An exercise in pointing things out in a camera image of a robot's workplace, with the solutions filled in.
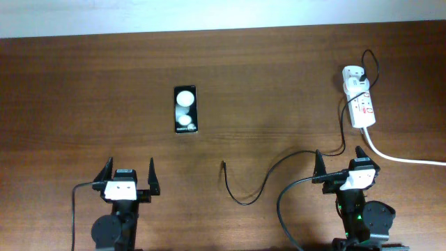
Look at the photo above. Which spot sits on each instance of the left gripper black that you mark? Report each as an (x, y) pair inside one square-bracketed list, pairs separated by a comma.
[(145, 195)]

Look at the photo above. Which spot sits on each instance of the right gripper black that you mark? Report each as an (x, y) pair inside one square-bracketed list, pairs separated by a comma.
[(319, 169)]

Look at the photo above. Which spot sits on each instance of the black smartphone with white circles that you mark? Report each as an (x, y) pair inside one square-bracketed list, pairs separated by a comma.
[(185, 109)]

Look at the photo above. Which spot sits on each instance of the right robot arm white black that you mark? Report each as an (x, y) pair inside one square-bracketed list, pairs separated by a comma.
[(366, 224)]

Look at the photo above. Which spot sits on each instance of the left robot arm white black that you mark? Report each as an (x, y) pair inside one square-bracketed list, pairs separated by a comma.
[(118, 229)]

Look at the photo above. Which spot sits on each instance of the white USB charger plug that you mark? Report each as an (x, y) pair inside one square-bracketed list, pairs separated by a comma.
[(354, 85)]

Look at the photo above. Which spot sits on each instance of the white power strip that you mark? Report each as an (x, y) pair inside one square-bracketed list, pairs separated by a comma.
[(359, 104)]

